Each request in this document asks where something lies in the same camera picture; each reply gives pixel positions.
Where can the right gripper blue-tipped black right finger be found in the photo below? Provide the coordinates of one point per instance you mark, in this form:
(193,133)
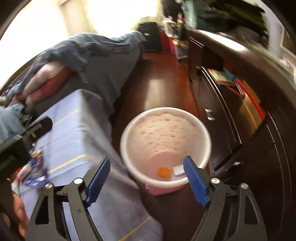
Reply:
(232,212)

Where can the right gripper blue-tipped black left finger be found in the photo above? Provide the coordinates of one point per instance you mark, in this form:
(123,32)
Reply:
(48,220)

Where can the blue snack wrapper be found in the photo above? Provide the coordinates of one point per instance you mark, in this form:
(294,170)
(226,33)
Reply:
(35,173)

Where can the orange crumpled trash piece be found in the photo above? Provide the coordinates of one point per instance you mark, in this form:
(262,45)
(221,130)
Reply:
(164,172)

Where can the pink speckled trash bin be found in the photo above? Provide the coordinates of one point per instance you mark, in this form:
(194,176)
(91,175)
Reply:
(163,137)

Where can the person's left hand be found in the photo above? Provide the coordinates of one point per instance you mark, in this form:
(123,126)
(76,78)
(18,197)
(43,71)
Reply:
(21,214)

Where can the light blue tablecloth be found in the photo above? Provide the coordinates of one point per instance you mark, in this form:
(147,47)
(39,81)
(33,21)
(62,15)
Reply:
(79,139)

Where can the white paper scrap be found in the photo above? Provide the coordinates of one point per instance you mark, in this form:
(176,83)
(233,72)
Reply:
(178,170)

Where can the pink red folded quilt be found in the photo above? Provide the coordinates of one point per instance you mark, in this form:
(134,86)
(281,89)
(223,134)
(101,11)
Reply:
(50,78)

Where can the dark wooden dresser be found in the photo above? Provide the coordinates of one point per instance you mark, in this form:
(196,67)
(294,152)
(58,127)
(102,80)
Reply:
(247,104)

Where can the dark blue bed cover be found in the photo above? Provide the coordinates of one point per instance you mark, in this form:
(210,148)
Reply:
(100,65)

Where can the black suitcase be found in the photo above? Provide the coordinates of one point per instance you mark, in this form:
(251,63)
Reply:
(151,33)

